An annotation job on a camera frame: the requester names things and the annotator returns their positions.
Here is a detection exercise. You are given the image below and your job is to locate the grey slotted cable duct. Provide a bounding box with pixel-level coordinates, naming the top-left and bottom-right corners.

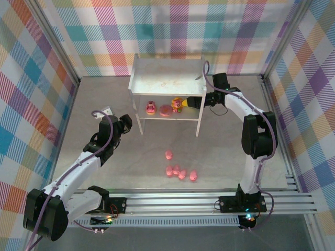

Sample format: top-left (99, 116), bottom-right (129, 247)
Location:
top-left (41, 216), bottom-right (240, 229)

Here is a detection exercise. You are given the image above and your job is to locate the right controller board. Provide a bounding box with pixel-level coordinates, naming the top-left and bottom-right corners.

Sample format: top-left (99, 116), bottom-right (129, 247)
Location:
top-left (239, 213), bottom-right (256, 229)

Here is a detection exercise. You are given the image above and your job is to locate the pink doll cupcake toy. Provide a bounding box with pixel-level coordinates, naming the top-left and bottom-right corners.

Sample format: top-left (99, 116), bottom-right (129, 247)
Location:
top-left (146, 100), bottom-right (158, 116)

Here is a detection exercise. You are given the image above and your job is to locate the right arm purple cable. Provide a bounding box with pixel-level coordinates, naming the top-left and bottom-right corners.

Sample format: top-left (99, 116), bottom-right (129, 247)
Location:
top-left (203, 60), bottom-right (277, 232)

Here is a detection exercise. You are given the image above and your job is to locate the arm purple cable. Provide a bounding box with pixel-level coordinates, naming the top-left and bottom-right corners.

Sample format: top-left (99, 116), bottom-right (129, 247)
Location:
top-left (203, 60), bottom-right (277, 232)
top-left (25, 110), bottom-right (116, 251)

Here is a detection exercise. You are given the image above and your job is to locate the controller board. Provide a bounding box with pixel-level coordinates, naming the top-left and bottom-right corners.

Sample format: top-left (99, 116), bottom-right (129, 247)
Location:
top-left (239, 213), bottom-right (256, 229)
top-left (90, 214), bottom-right (116, 226)

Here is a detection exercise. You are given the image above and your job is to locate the left controller board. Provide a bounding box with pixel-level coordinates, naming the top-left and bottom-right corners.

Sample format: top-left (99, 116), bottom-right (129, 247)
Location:
top-left (90, 214), bottom-right (116, 226)

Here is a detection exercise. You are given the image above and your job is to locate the aluminium mounting rail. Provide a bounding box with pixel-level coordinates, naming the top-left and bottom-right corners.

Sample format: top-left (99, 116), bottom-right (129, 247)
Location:
top-left (28, 192), bottom-right (319, 218)

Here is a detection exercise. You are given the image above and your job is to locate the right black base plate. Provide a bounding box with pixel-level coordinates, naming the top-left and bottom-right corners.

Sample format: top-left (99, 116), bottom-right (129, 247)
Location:
top-left (218, 195), bottom-right (268, 213)

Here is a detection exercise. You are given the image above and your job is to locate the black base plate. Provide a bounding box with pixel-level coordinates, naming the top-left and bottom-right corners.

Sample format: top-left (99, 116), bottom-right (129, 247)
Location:
top-left (99, 197), bottom-right (128, 214)
top-left (218, 195), bottom-right (268, 213)

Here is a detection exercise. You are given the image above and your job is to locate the yellow flower face toy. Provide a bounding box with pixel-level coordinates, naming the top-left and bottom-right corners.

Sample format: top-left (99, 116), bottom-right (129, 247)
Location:
top-left (171, 97), bottom-right (184, 113)

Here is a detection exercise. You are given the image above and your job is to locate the white two-tier shelf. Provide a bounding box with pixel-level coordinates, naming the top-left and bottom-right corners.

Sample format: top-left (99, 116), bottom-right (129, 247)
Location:
top-left (128, 53), bottom-right (208, 137)

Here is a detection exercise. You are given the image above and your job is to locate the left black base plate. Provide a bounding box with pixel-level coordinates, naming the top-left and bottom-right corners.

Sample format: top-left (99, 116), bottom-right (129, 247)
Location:
top-left (99, 197), bottom-right (128, 214)

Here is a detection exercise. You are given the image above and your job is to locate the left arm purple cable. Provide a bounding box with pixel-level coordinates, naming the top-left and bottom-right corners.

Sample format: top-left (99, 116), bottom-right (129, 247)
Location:
top-left (25, 110), bottom-right (116, 251)

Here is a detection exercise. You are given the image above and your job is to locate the aluminium frame post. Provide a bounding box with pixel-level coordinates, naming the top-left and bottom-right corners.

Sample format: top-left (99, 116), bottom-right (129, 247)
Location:
top-left (260, 0), bottom-right (315, 82)
top-left (25, 0), bottom-right (82, 87)

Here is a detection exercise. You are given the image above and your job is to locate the pink donut toy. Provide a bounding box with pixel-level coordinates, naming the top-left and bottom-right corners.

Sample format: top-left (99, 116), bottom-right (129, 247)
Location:
top-left (159, 104), bottom-right (174, 117)

